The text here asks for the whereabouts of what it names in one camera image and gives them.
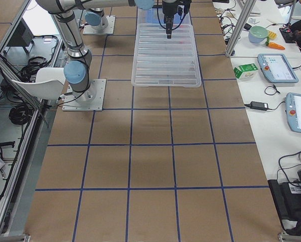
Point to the green white carton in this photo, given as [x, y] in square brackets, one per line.
[245, 71]

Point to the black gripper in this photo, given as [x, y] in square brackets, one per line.
[168, 9]

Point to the clear plastic storage box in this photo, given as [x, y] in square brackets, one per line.
[177, 18]

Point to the black power adapter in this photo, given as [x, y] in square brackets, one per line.
[258, 105]

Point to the blue plastic tray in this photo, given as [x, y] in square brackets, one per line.
[153, 16]

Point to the clear plastic box lid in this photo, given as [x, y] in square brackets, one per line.
[159, 61]

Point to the green bowl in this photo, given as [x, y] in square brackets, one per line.
[257, 34]

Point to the teach pendant tablet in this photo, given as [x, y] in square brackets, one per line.
[293, 111]
[276, 68]

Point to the white chair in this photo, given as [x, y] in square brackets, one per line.
[48, 84]

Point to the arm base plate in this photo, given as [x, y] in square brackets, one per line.
[91, 100]
[88, 30]

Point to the aluminium frame post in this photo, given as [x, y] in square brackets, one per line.
[239, 26]

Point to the toy carrot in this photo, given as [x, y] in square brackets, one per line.
[274, 45]

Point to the yellow toy corn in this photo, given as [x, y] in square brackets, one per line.
[272, 35]

